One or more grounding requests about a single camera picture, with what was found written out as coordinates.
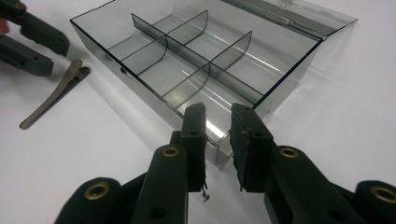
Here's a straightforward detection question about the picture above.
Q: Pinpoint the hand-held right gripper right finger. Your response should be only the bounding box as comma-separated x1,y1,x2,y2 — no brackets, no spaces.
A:
229,103,368,224

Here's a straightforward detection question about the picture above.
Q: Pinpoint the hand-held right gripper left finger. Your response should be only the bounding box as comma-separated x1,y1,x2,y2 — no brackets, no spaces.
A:
130,102,209,224

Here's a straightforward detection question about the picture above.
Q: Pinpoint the dark metal hair clip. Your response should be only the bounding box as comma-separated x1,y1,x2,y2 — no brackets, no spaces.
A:
19,59,92,131

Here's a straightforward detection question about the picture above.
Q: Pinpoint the clear plastic compartment box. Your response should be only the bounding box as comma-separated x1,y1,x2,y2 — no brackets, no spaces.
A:
69,0,359,166

